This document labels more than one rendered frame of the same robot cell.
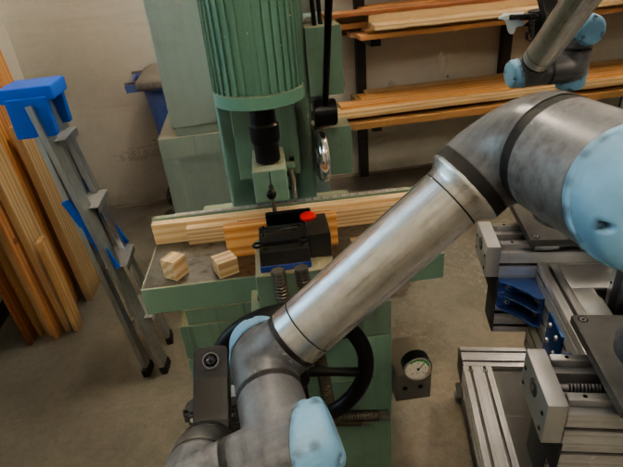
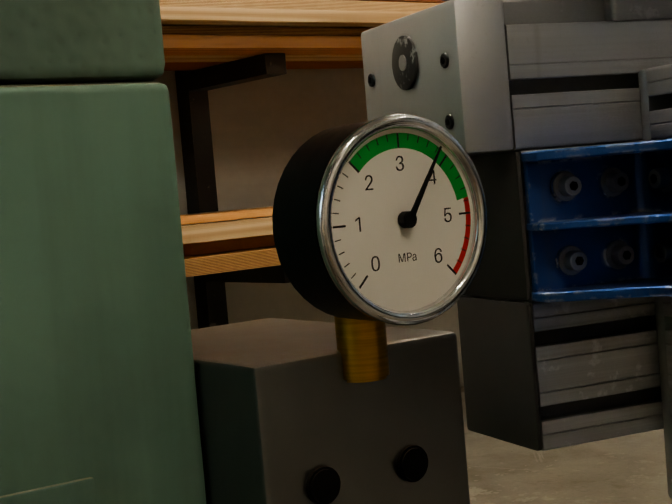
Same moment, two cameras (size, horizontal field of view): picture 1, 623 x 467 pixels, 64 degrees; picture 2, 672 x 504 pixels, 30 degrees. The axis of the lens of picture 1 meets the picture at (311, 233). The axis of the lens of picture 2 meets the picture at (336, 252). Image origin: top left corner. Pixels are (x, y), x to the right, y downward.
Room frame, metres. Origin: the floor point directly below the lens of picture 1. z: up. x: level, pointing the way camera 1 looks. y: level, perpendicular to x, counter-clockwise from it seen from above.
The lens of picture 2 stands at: (0.46, 0.01, 0.67)
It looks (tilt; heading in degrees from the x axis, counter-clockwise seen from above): 3 degrees down; 329
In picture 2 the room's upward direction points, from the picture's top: 5 degrees counter-clockwise
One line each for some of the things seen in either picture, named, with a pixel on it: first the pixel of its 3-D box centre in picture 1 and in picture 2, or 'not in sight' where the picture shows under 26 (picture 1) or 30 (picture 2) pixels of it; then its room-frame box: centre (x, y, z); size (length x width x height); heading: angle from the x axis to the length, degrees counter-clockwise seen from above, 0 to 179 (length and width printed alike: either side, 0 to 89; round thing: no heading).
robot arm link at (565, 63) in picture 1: (566, 68); not in sight; (1.35, -0.72, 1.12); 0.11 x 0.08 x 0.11; 96
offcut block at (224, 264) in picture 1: (224, 264); not in sight; (0.84, 0.18, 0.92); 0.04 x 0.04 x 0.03; 28
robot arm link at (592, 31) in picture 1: (580, 29); not in sight; (1.35, -0.74, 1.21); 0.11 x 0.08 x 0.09; 6
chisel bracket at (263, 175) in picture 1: (271, 176); not in sight; (1.00, 0.07, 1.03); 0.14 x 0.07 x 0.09; 3
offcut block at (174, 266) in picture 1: (174, 266); not in sight; (0.84, 0.28, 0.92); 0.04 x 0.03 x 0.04; 150
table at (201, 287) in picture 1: (294, 268); not in sight; (0.87, 0.04, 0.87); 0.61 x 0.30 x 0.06; 93
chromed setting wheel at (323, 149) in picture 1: (322, 156); not in sight; (1.12, -0.04, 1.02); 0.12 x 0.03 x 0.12; 3
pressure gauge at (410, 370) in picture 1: (415, 366); (374, 251); (0.78, -0.20, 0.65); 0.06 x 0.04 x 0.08; 93
